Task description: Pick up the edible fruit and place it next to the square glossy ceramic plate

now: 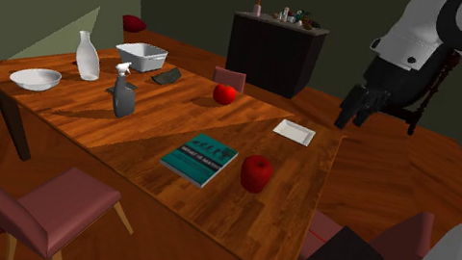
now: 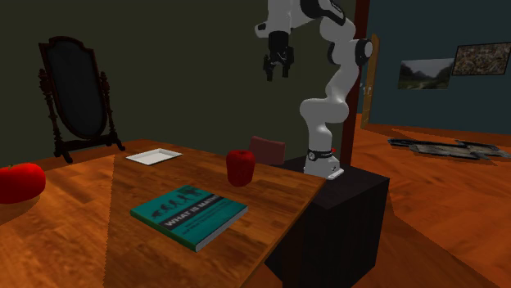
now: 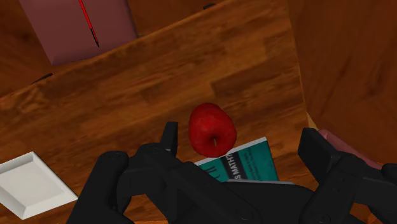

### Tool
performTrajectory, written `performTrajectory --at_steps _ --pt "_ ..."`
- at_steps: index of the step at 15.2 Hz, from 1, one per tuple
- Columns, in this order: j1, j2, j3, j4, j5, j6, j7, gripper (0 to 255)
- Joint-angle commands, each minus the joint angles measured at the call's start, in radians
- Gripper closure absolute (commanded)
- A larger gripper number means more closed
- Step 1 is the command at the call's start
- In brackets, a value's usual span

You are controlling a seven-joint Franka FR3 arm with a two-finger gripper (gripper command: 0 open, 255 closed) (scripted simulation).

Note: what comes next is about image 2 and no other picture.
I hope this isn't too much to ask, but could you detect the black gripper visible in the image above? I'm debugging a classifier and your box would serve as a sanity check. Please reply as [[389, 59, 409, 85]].
[[262, 30, 296, 83]]

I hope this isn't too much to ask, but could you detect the dark red chair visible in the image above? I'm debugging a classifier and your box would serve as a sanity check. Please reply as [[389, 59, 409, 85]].
[[248, 135, 287, 167]]

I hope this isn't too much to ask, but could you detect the wooden door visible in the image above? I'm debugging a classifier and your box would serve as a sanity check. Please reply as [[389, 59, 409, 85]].
[[360, 33, 381, 130]]

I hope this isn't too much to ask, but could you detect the red apple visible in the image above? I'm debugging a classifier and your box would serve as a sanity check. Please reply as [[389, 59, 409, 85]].
[[225, 149, 256, 188]]

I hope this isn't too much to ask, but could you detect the white rectangular plate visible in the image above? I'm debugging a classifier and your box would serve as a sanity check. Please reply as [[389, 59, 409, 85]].
[[125, 147, 183, 167]]

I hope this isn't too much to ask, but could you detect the black robot stand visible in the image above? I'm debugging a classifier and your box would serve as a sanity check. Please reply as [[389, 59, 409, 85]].
[[264, 155, 391, 288]]

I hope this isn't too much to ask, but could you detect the teal book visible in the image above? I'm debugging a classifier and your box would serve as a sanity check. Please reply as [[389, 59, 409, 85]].
[[129, 184, 249, 253]]

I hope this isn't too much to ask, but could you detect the grey patterned floor rug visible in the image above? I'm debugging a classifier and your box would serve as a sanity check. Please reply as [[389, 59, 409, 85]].
[[387, 137, 511, 161]]

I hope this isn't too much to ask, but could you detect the dark wooden standing mirror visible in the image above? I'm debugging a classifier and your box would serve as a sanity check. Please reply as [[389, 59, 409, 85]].
[[38, 35, 126, 164]]

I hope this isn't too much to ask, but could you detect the red tomato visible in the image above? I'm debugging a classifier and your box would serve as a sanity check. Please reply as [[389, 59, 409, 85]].
[[0, 162, 47, 205]]

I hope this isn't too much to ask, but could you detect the landscape wall picture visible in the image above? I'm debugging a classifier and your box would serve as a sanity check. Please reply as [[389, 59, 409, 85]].
[[397, 57, 455, 91]]

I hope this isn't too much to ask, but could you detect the brown textured wall picture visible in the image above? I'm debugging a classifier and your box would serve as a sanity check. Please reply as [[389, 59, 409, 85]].
[[451, 41, 511, 77]]

